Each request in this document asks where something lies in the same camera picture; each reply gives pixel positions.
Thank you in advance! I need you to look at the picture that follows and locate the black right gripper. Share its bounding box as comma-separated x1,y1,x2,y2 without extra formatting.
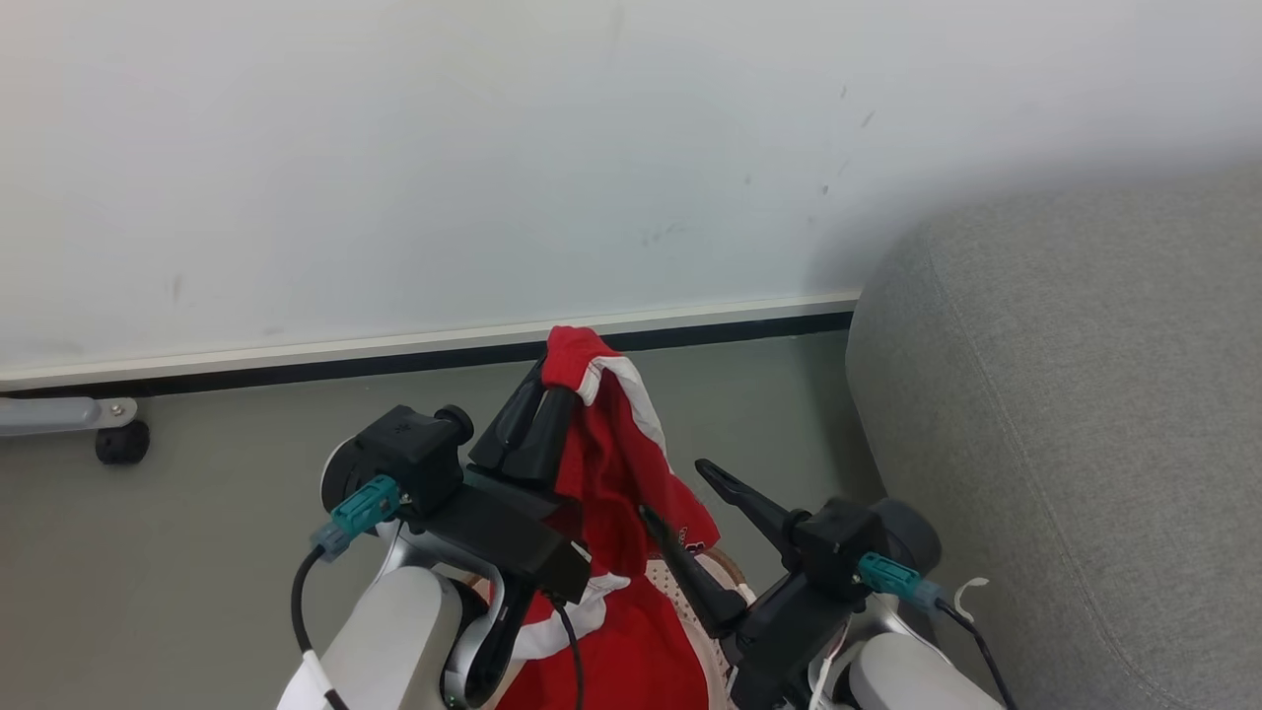
641,460,857,710

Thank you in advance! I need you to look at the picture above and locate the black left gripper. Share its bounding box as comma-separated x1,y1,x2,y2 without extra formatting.
422,360,593,603

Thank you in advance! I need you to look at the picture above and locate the red white sports garment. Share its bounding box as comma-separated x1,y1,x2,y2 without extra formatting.
493,325,727,710

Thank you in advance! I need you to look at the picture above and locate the grey fabric sofa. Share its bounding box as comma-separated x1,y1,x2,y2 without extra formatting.
845,163,1262,710

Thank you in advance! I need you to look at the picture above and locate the black caster wheel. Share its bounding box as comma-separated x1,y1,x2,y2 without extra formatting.
95,420,152,466

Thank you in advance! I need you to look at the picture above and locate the white black wall baseboard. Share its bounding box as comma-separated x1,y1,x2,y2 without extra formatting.
0,290,862,397

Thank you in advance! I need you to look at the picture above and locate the teal right cable connector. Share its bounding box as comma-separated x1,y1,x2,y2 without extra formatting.
857,551,944,613

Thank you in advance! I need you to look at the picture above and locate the teal cable connector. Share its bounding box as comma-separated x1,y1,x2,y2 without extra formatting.
313,474,404,562
857,551,944,613

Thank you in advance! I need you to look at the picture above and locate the teal left cable connector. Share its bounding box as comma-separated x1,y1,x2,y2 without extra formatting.
313,474,404,562

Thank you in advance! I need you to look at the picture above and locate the thin black left gripper cable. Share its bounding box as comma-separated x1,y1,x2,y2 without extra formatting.
548,594,588,710

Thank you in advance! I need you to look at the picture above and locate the white cable tie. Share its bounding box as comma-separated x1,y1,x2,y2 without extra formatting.
950,576,991,624

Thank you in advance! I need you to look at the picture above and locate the black right camera cable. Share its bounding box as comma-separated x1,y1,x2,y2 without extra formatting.
937,600,1017,710

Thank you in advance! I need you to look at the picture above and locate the black camera cable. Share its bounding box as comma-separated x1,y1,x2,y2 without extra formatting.
937,600,1017,710
290,546,348,710

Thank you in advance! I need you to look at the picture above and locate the black left camera cable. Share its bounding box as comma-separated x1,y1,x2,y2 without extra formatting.
290,546,348,710

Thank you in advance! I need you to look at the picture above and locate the grey metal frame leg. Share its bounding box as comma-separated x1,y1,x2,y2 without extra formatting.
0,395,139,439

